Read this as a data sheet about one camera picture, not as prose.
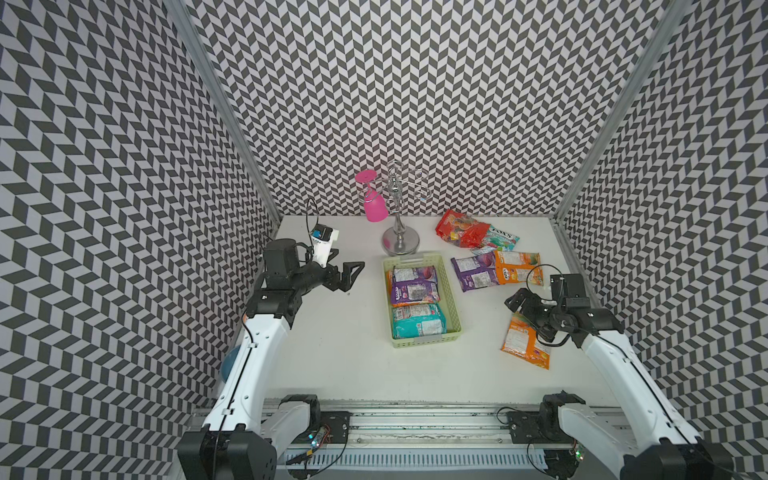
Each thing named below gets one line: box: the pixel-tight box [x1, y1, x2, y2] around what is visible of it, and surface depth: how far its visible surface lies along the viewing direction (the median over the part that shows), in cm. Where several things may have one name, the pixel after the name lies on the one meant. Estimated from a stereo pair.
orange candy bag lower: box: [500, 311, 551, 370], surface depth 86 cm
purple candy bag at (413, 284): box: [392, 265, 441, 305], surface depth 96 cm
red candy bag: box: [436, 209, 491, 248], surface depth 110 cm
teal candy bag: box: [391, 302, 447, 340], surface depth 90 cm
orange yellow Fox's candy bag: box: [386, 270, 399, 308], surface depth 96 cm
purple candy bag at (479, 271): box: [450, 246, 499, 293], surface depth 101 cm
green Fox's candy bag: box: [485, 224, 520, 251], surface depth 111 cm
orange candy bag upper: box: [494, 250, 544, 286], surface depth 104 cm
